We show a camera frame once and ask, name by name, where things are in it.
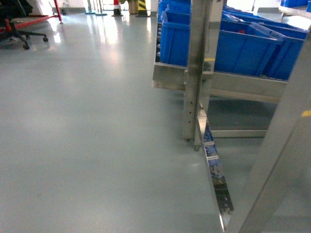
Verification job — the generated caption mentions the red white traffic cone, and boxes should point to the red white traffic cone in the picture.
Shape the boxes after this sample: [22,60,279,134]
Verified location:
[112,0,123,17]

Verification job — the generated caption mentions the blue crate behind left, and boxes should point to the blue crate behind left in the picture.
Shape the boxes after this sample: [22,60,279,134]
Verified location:
[160,10,190,67]

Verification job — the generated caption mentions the red metal frame table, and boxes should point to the red metal frame table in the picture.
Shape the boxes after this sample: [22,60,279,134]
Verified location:
[0,0,63,33]

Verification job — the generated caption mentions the large blue plastic crate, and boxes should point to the large blue plastic crate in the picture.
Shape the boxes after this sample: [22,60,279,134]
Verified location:
[214,20,283,77]

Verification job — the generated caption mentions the yellow black traffic cone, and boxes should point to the yellow black traffic cone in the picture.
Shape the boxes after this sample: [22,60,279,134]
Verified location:
[136,0,150,17]

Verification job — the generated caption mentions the stainless steel roller rack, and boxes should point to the stainless steel roller rack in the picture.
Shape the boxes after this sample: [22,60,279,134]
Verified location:
[153,0,311,233]

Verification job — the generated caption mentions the black office chair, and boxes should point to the black office chair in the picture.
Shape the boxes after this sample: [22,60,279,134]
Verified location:
[0,0,49,50]

